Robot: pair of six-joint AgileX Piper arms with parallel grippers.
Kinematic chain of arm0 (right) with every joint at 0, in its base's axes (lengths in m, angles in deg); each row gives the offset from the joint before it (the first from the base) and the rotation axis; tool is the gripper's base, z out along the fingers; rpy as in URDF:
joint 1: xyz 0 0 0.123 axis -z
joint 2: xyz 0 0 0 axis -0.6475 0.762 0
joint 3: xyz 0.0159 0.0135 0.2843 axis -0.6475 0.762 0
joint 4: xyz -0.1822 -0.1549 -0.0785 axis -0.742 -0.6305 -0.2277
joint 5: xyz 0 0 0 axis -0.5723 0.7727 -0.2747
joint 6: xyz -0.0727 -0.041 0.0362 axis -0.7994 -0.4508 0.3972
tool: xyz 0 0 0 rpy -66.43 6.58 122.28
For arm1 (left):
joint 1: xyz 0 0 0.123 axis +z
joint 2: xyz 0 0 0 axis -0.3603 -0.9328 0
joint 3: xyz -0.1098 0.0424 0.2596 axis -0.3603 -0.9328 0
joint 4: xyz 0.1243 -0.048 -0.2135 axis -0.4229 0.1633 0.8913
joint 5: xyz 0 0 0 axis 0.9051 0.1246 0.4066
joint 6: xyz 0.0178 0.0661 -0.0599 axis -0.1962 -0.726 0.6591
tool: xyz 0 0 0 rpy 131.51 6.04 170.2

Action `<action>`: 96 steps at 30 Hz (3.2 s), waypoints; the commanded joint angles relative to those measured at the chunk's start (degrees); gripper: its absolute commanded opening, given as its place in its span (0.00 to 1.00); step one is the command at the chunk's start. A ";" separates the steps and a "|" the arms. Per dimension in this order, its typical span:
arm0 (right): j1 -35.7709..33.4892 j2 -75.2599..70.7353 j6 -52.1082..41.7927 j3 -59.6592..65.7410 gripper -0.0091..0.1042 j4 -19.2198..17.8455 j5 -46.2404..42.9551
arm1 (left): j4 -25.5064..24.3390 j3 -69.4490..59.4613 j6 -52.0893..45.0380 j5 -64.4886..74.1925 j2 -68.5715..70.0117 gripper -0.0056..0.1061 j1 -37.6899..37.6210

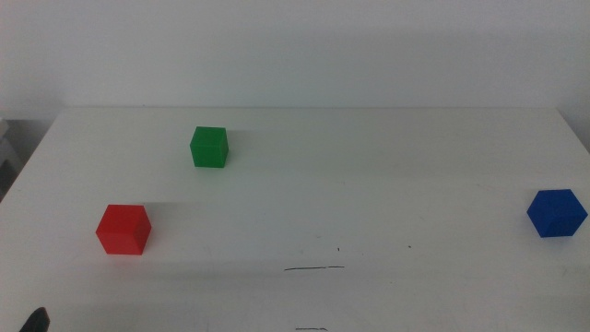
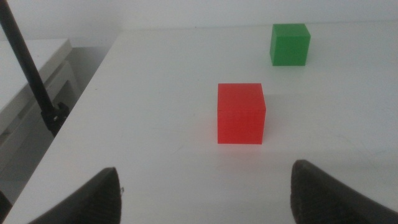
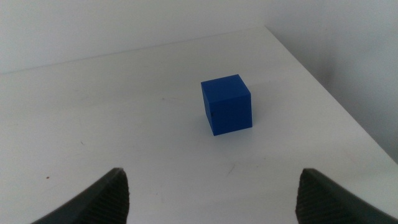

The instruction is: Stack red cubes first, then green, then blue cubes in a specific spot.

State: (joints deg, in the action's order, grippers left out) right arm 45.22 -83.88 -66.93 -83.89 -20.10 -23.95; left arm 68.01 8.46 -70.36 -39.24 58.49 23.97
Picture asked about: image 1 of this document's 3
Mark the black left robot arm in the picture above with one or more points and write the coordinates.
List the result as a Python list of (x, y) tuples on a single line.
[(37, 322)]

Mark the blue cube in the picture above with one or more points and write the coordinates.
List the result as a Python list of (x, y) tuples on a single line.
[(557, 214)]

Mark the green cube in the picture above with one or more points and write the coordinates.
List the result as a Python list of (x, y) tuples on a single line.
[(208, 147)]

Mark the red cube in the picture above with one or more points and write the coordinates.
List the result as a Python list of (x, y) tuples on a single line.
[(122, 230)]

